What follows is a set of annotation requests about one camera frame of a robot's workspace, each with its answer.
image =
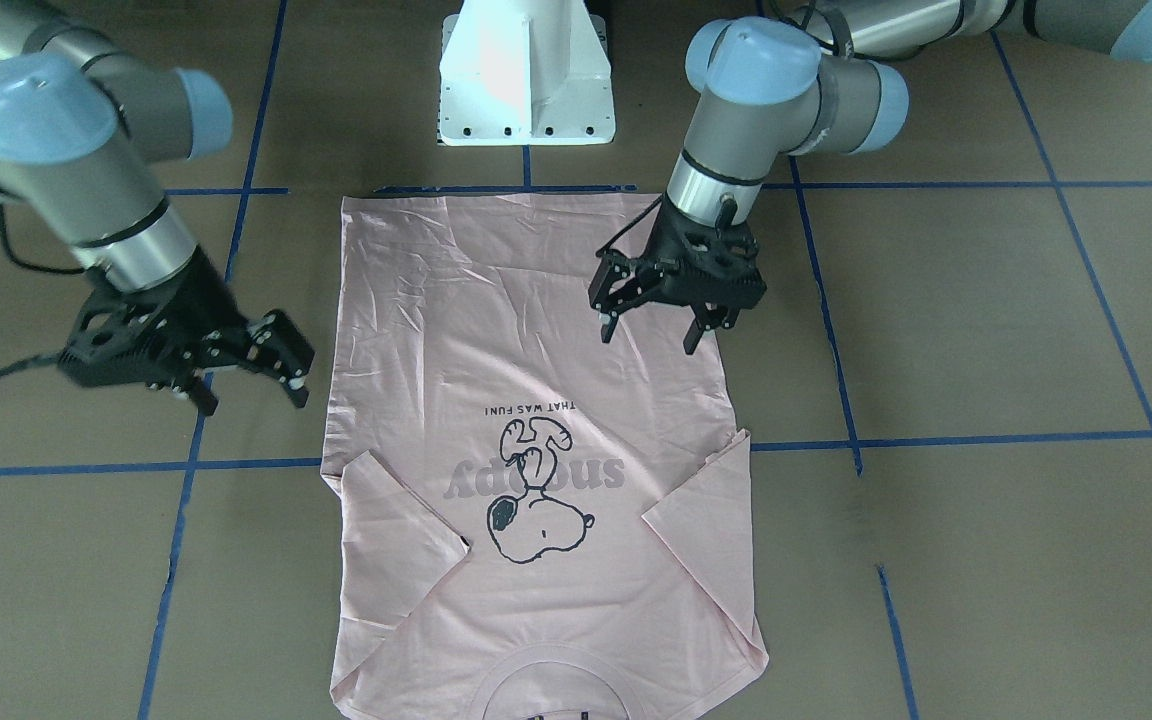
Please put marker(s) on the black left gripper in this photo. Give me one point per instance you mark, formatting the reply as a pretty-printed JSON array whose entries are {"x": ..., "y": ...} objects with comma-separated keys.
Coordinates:
[{"x": 663, "y": 240}]

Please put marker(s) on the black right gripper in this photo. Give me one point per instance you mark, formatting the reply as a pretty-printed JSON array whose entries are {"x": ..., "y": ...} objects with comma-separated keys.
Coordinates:
[{"x": 198, "y": 296}]

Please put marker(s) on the pink Snoopy t-shirt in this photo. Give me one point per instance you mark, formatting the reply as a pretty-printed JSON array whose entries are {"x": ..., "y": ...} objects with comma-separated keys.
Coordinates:
[{"x": 536, "y": 525}]

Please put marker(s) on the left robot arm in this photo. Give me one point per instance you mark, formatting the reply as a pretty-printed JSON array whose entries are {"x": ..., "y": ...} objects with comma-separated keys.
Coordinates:
[{"x": 815, "y": 79}]

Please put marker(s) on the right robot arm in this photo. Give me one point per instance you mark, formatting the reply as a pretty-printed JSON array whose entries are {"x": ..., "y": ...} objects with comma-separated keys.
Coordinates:
[{"x": 81, "y": 123}]

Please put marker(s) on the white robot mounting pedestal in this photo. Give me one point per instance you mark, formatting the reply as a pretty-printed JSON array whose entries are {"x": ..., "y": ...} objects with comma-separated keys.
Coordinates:
[{"x": 516, "y": 73}]

